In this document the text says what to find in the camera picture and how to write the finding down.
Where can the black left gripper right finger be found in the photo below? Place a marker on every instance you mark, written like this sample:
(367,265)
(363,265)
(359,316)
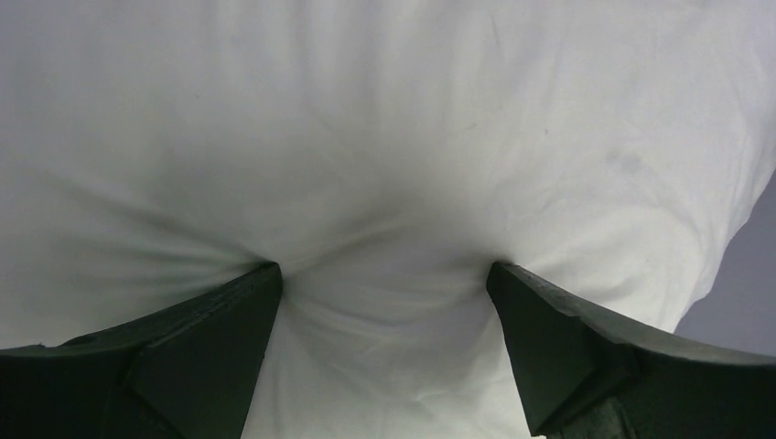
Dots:
(583,371)

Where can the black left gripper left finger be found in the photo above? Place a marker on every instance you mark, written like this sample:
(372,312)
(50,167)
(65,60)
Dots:
(188,371)

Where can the white pillow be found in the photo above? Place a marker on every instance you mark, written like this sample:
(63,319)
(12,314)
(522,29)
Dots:
(384,154)

